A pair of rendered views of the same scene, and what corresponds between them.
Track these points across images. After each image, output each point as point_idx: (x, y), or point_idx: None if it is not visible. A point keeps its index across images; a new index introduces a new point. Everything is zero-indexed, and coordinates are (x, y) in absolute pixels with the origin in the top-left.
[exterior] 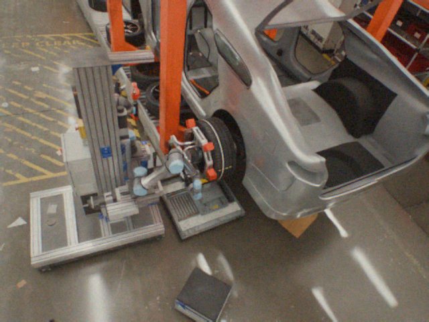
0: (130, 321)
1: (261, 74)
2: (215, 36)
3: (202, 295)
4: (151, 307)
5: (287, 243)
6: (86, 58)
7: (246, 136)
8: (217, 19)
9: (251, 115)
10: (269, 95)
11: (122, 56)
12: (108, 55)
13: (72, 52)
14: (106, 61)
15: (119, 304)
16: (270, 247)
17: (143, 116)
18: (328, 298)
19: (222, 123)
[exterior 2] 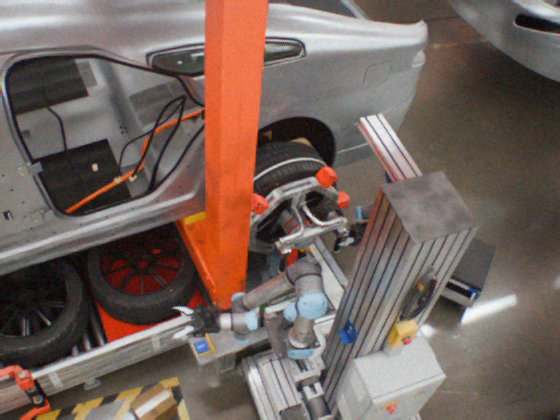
0: (491, 368)
1: (297, 22)
2: (158, 66)
3: (472, 259)
4: (467, 343)
5: (342, 172)
6: (437, 208)
7: (327, 110)
8: (124, 44)
9: (331, 77)
10: (336, 29)
11: (402, 157)
12: (409, 176)
13: (427, 235)
14: (433, 178)
15: (473, 386)
16: (352, 194)
17: (81, 366)
18: (409, 149)
19: (271, 146)
